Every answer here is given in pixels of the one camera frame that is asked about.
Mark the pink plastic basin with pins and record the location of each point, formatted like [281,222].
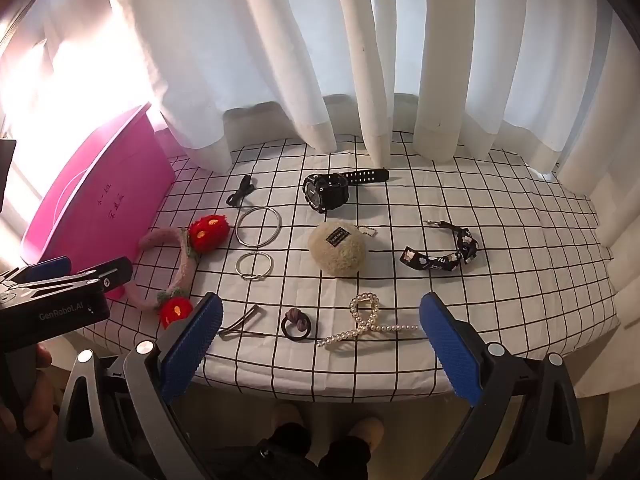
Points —
[100,200]

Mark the large silver bangle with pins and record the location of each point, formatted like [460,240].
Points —
[238,232]

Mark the black printed fabric headband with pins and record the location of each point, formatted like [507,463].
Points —
[465,247]

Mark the white curtain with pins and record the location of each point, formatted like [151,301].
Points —
[300,35]

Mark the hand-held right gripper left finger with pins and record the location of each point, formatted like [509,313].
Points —
[200,335]

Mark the small silver bangle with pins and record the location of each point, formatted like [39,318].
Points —
[238,266]

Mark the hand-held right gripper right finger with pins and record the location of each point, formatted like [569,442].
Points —
[450,350]

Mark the pink fuzzy strawberry headband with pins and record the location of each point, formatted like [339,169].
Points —
[210,232]

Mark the beige slipper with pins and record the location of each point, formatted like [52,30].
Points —
[367,427]
[285,417]

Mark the person's dark trousers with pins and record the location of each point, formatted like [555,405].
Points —
[300,452]

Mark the pearl hair claw clip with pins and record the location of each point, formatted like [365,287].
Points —
[360,327]

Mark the white black-checked tablecloth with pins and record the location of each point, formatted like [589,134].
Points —
[500,270]

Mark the black wristwatch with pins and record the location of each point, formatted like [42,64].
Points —
[322,190]

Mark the person's left hand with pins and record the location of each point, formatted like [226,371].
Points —
[42,417]

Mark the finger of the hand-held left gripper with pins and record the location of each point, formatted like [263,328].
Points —
[105,272]
[50,266]

